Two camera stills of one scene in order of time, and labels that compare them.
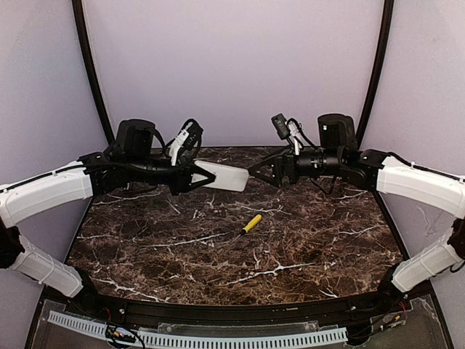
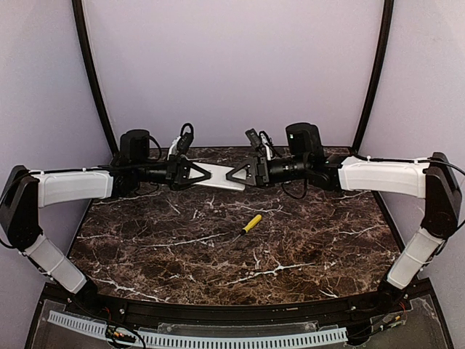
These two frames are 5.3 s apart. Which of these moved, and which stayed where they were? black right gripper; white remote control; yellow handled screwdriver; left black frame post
Moved: black right gripper
Stayed: left black frame post; white remote control; yellow handled screwdriver
